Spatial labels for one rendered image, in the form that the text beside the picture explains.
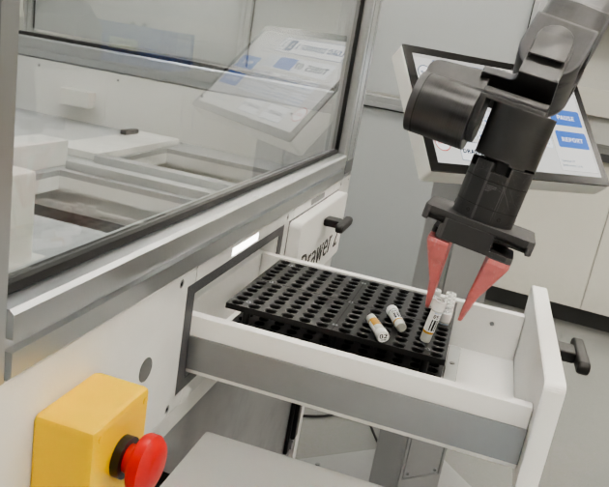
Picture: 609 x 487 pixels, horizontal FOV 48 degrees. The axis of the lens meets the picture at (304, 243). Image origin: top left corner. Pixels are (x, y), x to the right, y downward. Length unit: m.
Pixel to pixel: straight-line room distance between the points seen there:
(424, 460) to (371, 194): 0.99
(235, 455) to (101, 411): 0.26
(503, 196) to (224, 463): 0.36
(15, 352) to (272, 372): 0.29
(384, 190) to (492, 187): 1.83
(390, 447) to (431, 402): 1.26
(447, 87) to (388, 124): 1.78
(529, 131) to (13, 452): 0.46
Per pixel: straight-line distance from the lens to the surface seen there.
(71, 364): 0.49
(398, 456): 1.86
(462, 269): 1.68
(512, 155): 0.62
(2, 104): 0.37
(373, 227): 2.47
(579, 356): 0.73
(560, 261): 3.73
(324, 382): 0.64
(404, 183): 2.41
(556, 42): 0.65
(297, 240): 0.92
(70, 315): 0.47
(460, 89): 0.64
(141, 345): 0.58
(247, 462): 0.70
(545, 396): 0.60
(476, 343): 0.86
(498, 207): 0.62
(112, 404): 0.48
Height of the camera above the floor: 1.16
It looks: 16 degrees down
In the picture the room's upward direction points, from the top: 10 degrees clockwise
